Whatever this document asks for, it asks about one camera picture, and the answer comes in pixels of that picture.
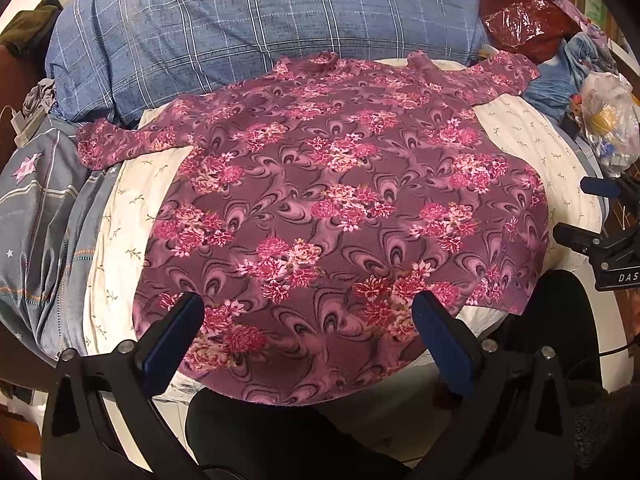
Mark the blue denim garment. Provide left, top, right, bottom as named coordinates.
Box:
left=522, top=32, right=618, bottom=122

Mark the grey star-print bedsheet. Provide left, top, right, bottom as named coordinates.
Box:
left=1, top=118, right=119, bottom=364

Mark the white charger with cable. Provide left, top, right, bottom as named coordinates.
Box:
left=0, top=105, right=47, bottom=148

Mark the olive green cloth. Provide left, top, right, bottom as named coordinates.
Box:
left=0, top=0, right=63, bottom=58

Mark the dark red plastic bag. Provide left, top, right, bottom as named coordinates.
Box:
left=478, top=0, right=580, bottom=64

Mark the purple floral shirt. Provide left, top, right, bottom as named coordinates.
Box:
left=75, top=50, right=551, bottom=406

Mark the cream leaf-print blanket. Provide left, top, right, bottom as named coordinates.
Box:
left=81, top=57, right=606, bottom=401

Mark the clear plastic bag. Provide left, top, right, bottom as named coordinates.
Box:
left=580, top=73, right=639, bottom=178

